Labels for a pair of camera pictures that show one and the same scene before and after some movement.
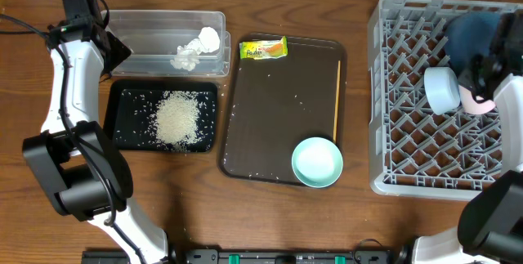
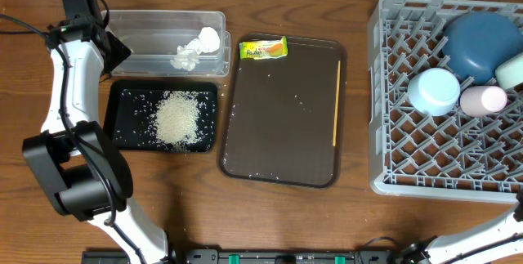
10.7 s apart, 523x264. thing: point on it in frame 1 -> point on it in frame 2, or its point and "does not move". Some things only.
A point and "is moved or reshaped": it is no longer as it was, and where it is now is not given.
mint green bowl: (317, 162) is moved or reshaped
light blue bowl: (442, 89) is moved or reshaped
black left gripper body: (118, 53) does not move
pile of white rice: (177, 118) does not move
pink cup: (469, 105) does not move
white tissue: (187, 55) does not move
